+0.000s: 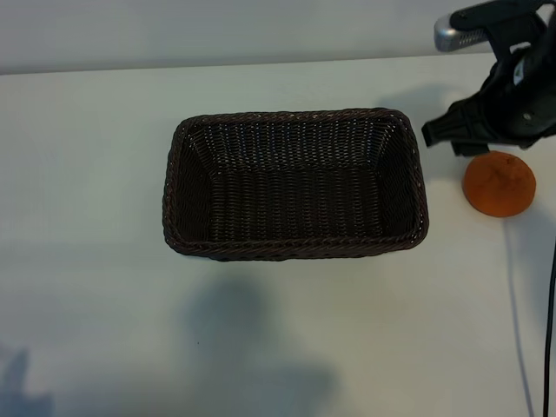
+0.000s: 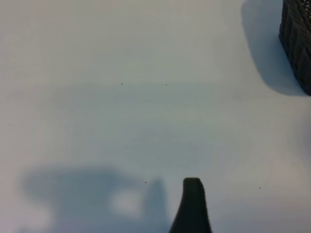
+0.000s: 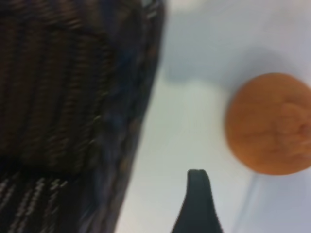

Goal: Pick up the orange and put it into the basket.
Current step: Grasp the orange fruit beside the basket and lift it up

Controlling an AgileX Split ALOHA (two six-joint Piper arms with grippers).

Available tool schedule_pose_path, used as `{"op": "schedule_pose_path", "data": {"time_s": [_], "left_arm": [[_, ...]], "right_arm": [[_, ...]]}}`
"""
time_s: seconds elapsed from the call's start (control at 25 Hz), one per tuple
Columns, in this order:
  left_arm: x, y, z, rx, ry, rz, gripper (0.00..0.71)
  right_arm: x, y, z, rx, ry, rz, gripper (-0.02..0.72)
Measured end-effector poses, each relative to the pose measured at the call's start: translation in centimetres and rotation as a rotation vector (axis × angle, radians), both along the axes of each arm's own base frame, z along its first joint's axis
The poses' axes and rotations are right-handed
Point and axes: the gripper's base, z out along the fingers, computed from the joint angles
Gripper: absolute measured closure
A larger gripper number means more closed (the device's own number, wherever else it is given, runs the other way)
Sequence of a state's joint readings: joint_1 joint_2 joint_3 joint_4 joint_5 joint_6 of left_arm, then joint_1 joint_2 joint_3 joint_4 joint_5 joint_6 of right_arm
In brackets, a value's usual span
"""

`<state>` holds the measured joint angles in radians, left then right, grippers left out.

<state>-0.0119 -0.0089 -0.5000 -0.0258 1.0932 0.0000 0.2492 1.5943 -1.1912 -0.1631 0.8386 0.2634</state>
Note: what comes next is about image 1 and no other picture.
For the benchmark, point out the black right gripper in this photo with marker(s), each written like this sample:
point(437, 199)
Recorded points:
point(521, 104)

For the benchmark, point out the orange fruit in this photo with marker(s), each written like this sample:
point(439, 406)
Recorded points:
point(499, 184)

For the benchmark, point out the dark brown woven basket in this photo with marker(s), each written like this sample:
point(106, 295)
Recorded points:
point(295, 195)

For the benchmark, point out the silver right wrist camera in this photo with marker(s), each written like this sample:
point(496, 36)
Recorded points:
point(456, 37)

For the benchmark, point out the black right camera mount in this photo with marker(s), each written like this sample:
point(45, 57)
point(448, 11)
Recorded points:
point(486, 15)

